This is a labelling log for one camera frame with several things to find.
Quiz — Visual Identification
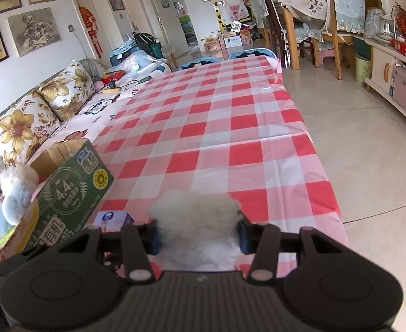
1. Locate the yellow-green plush toy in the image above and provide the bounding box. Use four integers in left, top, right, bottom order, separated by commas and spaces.
0, 200, 40, 252

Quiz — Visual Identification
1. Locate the cartoon print sofa sheet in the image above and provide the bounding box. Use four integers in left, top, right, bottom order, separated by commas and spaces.
27, 63, 175, 164

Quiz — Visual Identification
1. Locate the red white checkered tablecloth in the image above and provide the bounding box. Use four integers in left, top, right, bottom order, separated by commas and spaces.
90, 55, 351, 279

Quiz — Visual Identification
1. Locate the blue chair back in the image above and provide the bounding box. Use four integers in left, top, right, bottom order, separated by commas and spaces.
229, 47, 277, 60

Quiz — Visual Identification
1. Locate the light blue fluffy plush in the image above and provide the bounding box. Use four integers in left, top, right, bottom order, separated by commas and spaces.
0, 165, 40, 240

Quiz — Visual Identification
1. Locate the green printed cardboard box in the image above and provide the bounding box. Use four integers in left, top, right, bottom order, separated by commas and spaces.
0, 138, 114, 263

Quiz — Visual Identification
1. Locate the green waste bin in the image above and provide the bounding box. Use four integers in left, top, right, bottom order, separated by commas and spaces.
356, 55, 371, 85

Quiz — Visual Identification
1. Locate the floral cushion sofa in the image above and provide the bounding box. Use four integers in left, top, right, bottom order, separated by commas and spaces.
0, 59, 112, 170

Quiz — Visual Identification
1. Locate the wooden dining chair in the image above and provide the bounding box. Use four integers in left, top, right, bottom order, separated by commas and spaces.
312, 0, 365, 80

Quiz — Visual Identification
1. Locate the cream sideboard cabinet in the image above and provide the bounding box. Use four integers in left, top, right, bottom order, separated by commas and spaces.
354, 37, 406, 118

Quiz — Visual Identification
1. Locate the grey sketch wall picture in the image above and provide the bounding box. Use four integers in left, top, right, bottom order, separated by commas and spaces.
7, 7, 61, 57

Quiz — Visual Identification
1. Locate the white fluffy plush toy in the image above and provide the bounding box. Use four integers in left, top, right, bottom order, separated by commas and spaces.
148, 190, 243, 272

